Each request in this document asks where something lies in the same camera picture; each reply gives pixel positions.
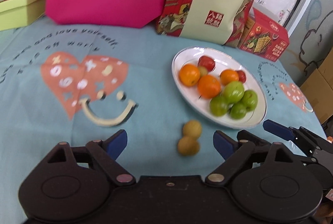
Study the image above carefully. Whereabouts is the small red fruit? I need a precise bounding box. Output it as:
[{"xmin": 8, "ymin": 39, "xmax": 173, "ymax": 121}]
[
  {"xmin": 198, "ymin": 56, "xmax": 216, "ymax": 72},
  {"xmin": 235, "ymin": 70, "xmax": 247, "ymax": 84}
]

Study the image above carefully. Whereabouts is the small green jujube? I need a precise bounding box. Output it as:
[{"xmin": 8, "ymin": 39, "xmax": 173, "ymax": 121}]
[
  {"xmin": 210, "ymin": 95, "xmax": 231, "ymax": 117},
  {"xmin": 229, "ymin": 103, "xmax": 248, "ymax": 119}
]

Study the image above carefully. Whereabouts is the small orange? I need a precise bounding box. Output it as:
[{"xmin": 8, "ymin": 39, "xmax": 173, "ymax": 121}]
[{"xmin": 220, "ymin": 69, "xmax": 240, "ymax": 86}]

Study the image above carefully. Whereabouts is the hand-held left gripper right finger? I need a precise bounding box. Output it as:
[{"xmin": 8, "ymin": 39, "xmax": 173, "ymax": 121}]
[{"xmin": 205, "ymin": 130, "xmax": 305, "ymax": 184}]

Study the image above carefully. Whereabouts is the red cracker box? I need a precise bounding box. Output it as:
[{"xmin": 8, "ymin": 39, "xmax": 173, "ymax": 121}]
[{"xmin": 239, "ymin": 7, "xmax": 290, "ymax": 62}]

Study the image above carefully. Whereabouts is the large green jujube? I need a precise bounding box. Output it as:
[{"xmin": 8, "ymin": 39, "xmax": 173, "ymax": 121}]
[
  {"xmin": 241, "ymin": 90, "xmax": 258, "ymax": 111},
  {"xmin": 224, "ymin": 81, "xmax": 245, "ymax": 105}
]

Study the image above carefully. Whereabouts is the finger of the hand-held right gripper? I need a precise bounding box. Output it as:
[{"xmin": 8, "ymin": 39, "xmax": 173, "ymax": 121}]
[{"xmin": 262, "ymin": 120, "xmax": 329, "ymax": 154}]

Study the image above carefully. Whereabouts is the light green box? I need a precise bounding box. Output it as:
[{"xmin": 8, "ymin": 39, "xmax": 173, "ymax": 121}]
[{"xmin": 0, "ymin": 0, "xmax": 48, "ymax": 32}]

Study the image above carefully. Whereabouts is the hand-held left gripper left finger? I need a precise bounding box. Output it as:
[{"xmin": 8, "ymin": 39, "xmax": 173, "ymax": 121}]
[{"xmin": 39, "ymin": 129, "xmax": 136, "ymax": 186}]

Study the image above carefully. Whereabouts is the teal printed blanket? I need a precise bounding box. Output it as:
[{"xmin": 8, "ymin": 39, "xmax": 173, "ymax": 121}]
[{"xmin": 0, "ymin": 16, "xmax": 328, "ymax": 214}]

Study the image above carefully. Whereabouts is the large orange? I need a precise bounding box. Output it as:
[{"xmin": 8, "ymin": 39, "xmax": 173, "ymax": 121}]
[{"xmin": 197, "ymin": 75, "xmax": 221, "ymax": 99}]

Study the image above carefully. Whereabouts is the white cartoon printed door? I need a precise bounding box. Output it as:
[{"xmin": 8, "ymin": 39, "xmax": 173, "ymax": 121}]
[{"xmin": 285, "ymin": 0, "xmax": 333, "ymax": 89}]

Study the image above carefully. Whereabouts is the cardboard box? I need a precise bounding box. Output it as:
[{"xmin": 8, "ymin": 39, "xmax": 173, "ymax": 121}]
[{"xmin": 299, "ymin": 48, "xmax": 333, "ymax": 124}]

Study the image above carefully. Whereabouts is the medium orange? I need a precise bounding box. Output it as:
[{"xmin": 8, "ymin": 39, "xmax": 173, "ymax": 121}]
[{"xmin": 179, "ymin": 64, "xmax": 201, "ymax": 87}]

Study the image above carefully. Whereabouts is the red green patterned gift bag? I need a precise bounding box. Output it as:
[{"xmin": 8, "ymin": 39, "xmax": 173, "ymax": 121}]
[{"xmin": 155, "ymin": 0, "xmax": 271, "ymax": 49}]

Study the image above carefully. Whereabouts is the white plate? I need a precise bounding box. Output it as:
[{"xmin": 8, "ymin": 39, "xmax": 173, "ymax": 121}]
[{"xmin": 171, "ymin": 46, "xmax": 268, "ymax": 130}]

